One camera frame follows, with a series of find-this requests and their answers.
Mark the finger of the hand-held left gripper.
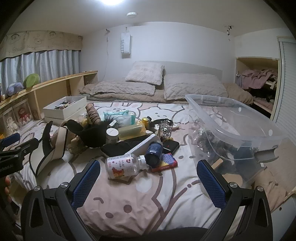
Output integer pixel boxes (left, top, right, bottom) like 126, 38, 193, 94
0, 132, 39, 163

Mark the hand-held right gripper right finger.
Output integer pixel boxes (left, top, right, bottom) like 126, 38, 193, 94
196, 159, 274, 241

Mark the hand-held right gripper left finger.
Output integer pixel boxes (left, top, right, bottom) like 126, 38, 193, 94
21, 159, 101, 241

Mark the black dotted glove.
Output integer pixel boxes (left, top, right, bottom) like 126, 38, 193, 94
101, 142, 127, 156

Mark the black fuzzy slipper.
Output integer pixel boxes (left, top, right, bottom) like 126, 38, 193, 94
120, 141, 139, 154

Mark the clear plastic storage container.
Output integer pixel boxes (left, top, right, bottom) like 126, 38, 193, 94
185, 94, 287, 186

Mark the person's left hand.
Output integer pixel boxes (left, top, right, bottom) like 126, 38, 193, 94
4, 175, 12, 203

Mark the clear box with red dolls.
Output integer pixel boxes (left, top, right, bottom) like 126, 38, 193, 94
12, 101, 32, 128

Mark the clear gummy bottle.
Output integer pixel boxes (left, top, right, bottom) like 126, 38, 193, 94
105, 154, 149, 180

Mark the beige plush toy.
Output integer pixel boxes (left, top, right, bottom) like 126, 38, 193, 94
68, 136, 82, 154

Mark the dark patterned cloth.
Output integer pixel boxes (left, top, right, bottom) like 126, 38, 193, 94
195, 129, 235, 161

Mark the colourful card box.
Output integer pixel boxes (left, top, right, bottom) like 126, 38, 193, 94
151, 153, 179, 173

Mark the purple plush toy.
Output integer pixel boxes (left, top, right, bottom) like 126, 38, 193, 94
6, 83, 25, 98

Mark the white lidded jar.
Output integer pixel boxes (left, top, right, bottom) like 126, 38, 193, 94
106, 128, 120, 144

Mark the white cardboard box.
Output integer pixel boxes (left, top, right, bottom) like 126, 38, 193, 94
43, 96, 87, 124

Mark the green plush toy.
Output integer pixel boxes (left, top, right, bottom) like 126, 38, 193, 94
23, 73, 40, 89

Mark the dark blue bottle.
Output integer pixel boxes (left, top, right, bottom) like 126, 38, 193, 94
145, 141, 164, 166

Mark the yellow-green bottle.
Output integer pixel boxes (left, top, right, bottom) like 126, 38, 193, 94
118, 123, 146, 141

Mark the brown yarn spool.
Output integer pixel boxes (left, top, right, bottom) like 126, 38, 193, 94
85, 103, 101, 125

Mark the sequin pouch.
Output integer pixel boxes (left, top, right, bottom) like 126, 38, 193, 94
159, 121, 173, 142

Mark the teal wipes packet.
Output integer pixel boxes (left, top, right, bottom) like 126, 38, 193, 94
99, 108, 137, 128

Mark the wooden shelf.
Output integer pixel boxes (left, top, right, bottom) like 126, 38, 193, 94
0, 70, 99, 139

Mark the grey curtain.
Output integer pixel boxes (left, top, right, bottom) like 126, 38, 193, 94
0, 49, 80, 99

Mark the beige blanket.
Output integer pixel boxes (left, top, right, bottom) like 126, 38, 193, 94
78, 82, 254, 105

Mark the large quilted pillow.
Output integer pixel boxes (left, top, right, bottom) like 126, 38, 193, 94
163, 73, 228, 101

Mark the beige printed valance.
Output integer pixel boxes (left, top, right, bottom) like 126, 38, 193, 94
0, 31, 83, 62

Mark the long quilted pillow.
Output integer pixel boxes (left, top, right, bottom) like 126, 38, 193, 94
89, 80, 156, 97

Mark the pile of pink clothes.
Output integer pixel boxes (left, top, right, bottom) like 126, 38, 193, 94
236, 69, 278, 90

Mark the white louvre door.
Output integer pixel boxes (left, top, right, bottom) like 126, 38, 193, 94
270, 35, 296, 144

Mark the fluffy square pillow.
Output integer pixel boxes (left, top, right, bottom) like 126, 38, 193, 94
125, 61, 165, 87

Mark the ceiling light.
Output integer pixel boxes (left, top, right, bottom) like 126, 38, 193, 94
99, 0, 126, 7

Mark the white wall cable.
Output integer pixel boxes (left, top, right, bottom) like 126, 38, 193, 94
105, 28, 110, 78

